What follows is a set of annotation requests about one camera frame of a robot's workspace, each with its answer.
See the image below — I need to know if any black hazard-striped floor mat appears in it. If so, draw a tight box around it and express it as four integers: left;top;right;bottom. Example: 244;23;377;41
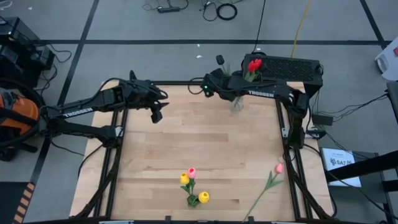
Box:
0;182;35;224

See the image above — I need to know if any coiled black cable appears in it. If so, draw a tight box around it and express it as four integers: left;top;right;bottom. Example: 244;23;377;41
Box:
216;2;238;21

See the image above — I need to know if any black equipment stack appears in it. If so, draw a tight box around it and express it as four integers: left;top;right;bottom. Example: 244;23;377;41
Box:
0;17;56;88

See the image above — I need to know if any yellow artificial tulip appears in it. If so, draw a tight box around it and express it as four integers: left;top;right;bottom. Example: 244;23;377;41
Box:
179;172;195;203
192;191;210;205

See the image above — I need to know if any black power adapter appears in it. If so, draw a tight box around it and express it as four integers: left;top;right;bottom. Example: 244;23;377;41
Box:
312;113;334;127

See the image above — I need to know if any white plastic object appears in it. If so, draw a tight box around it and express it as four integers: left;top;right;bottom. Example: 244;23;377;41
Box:
374;44;398;82

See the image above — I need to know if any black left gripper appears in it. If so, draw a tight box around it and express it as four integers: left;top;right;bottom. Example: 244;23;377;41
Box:
124;79;170;124

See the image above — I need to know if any black metal stand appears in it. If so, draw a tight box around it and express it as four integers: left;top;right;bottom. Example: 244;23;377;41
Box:
325;157;398;224

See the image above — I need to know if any pink artificial tulip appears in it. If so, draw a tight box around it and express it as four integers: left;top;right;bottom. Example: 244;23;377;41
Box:
187;167;197;200
242;162;285;222

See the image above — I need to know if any black aluminium table frame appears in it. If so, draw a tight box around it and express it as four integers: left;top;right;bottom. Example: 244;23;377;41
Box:
74;70;333;224

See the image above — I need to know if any white paper sheet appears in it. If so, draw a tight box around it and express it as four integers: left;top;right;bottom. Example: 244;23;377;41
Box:
320;147;363;188

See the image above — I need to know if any black power strip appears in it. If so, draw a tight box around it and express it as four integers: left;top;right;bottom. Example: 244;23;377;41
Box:
157;6;181;14

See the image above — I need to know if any green glass vase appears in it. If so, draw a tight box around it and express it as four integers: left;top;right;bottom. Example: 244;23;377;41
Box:
186;194;201;207

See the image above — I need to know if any clear cut-glass vase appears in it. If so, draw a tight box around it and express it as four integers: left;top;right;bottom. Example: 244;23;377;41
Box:
230;95;245;112

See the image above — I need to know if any orange black vacuum cleaner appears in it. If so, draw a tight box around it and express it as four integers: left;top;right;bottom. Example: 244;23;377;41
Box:
0;77;49;149

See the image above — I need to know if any black perforated computer case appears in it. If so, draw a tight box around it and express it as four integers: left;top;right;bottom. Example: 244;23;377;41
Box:
241;53;324;100

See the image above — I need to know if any long black cable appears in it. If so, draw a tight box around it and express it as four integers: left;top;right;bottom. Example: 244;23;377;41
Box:
251;0;267;54

